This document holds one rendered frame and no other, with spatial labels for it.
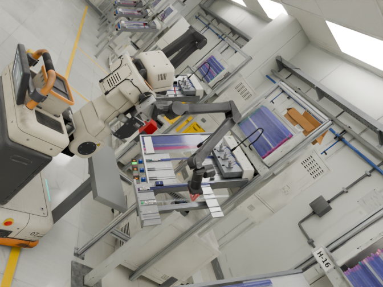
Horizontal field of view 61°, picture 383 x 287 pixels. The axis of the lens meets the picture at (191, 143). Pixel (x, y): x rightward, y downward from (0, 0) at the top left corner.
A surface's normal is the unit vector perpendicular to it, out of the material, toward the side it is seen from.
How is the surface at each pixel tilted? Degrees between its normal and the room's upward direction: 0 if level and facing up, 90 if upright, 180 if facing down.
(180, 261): 90
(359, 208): 90
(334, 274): 90
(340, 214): 90
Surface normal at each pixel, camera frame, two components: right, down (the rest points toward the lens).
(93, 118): -0.41, -0.45
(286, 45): 0.22, 0.51
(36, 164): 0.42, 0.68
